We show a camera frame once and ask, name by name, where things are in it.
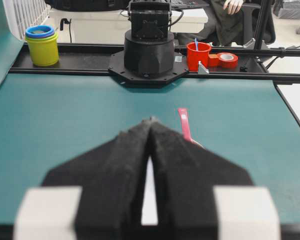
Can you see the small red block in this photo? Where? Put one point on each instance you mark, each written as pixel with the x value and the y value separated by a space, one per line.
pixel 213 60

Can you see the red plastic spoon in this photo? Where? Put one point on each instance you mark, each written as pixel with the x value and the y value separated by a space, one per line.
pixel 184 120

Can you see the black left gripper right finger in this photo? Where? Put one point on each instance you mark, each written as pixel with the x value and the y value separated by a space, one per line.
pixel 202 196

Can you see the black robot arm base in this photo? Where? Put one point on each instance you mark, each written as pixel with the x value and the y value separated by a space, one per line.
pixel 148 45

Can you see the stacked yellow-green blue cups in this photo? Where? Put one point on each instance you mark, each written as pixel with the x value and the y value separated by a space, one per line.
pixel 42 44

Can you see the metal corner bracket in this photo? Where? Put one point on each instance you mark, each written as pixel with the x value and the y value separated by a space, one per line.
pixel 202 70

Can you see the black aluminium rail frame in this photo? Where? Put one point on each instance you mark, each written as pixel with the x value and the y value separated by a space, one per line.
pixel 92 93

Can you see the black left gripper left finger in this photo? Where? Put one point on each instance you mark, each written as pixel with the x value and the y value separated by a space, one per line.
pixel 94 196

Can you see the red tape roll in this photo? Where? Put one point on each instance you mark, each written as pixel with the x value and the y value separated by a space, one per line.
pixel 227 60

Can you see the seated person in black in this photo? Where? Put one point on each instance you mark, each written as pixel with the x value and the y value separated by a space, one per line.
pixel 225 24

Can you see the red plastic cup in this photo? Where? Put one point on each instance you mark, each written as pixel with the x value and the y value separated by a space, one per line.
pixel 194 55

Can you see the white wire rack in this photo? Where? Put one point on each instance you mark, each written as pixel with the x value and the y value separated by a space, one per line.
pixel 22 14

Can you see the blue stick in cup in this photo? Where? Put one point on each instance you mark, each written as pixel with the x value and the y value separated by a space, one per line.
pixel 196 44

